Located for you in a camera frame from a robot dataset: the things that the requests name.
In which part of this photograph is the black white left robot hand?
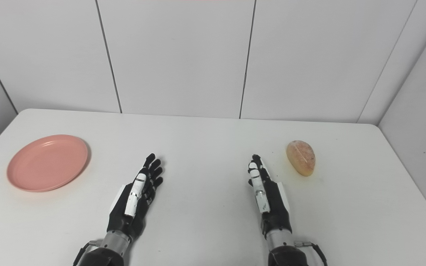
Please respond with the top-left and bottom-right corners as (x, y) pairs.
(108, 153), (164, 242)

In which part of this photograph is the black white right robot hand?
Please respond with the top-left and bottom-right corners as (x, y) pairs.
(247, 154), (293, 235)

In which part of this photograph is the brown bread roll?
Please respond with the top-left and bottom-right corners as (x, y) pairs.
(286, 140), (316, 177)

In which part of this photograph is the pink round plate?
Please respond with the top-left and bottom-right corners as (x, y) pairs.
(7, 134), (89, 192)

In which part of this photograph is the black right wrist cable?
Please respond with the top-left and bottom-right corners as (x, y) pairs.
(294, 241), (328, 266)

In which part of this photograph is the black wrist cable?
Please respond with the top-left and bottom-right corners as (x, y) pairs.
(294, 241), (328, 266)
(73, 240), (99, 266)

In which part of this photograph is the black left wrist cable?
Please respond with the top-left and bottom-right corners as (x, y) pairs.
(73, 240), (99, 266)

